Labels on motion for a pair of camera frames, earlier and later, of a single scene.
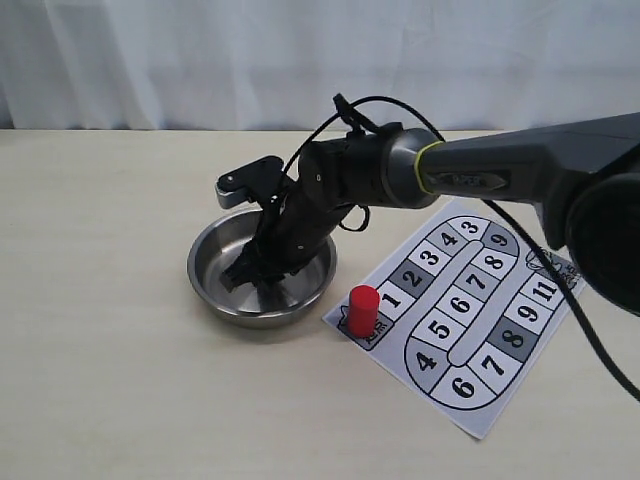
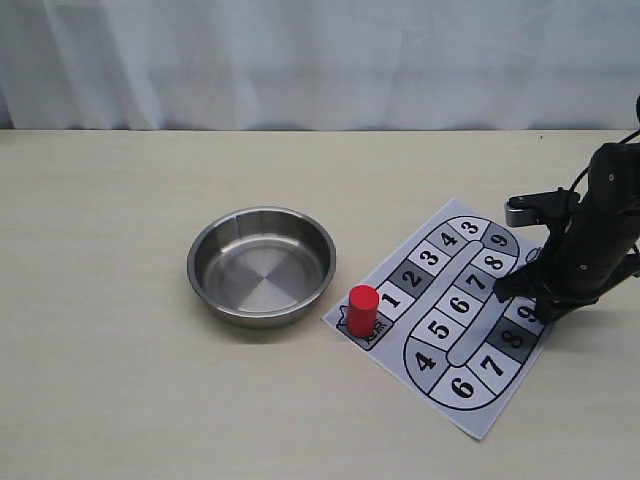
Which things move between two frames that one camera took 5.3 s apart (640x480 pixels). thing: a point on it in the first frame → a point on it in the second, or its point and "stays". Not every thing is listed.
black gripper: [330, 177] → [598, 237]
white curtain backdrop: [278, 65] stays
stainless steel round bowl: [220, 243] stays
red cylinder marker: [363, 305] stays
